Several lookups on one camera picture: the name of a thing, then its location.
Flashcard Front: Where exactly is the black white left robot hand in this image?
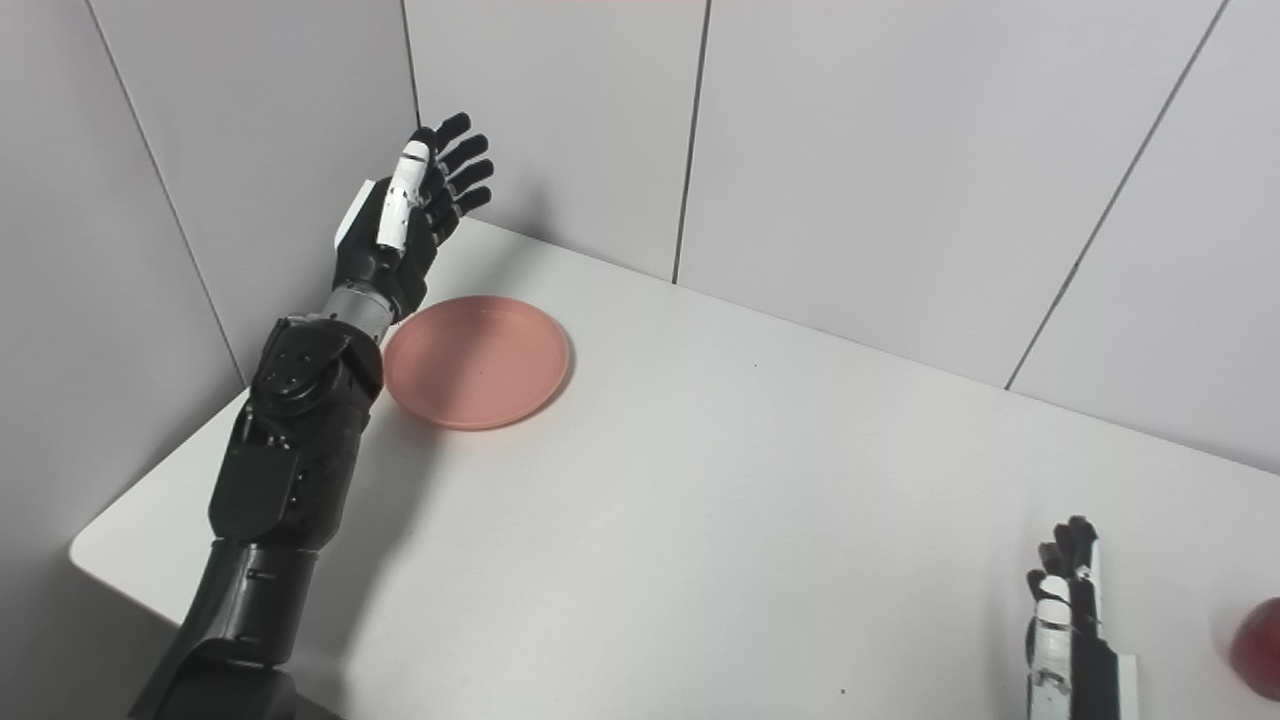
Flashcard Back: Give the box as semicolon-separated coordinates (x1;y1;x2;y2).
332;112;495;323

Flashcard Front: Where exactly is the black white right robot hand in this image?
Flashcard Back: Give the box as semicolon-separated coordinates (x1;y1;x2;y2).
1025;516;1141;720

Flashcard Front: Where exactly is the pink round plate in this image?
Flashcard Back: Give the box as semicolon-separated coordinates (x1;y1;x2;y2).
383;295;572;432

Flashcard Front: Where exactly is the red apple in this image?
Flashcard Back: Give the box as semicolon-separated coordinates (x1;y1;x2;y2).
1230;598;1280;701

